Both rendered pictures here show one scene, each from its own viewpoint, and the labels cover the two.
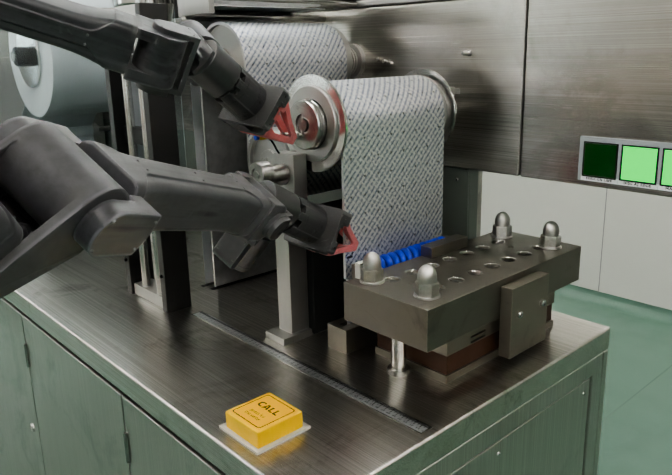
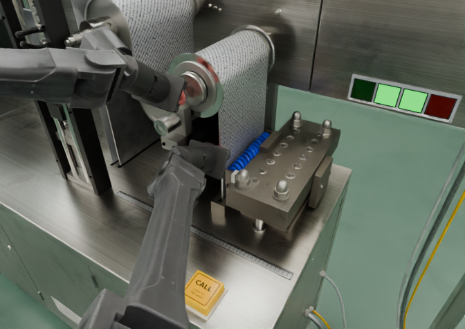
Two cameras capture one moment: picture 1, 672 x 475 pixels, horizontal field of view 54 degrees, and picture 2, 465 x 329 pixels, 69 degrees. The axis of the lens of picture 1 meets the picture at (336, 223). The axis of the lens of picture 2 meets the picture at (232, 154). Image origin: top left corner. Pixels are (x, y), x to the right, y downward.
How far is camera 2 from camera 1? 42 cm
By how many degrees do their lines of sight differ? 26
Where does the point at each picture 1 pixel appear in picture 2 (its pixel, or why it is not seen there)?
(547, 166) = (328, 89)
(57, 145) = not seen: outside the picture
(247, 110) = (159, 99)
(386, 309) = (257, 206)
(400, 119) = (248, 73)
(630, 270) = not seen: hidden behind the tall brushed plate
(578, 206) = not seen: hidden behind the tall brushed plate
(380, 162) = (237, 104)
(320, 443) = (239, 301)
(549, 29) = (338, 3)
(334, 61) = (185, 14)
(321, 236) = (213, 167)
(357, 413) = (250, 269)
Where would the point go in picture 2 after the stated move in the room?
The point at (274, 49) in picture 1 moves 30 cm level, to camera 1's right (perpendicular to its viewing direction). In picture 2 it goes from (147, 16) to (265, 7)
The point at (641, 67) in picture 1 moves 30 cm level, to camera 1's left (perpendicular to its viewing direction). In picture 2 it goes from (398, 38) to (278, 50)
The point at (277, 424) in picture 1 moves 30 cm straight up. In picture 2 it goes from (214, 298) to (207, 188)
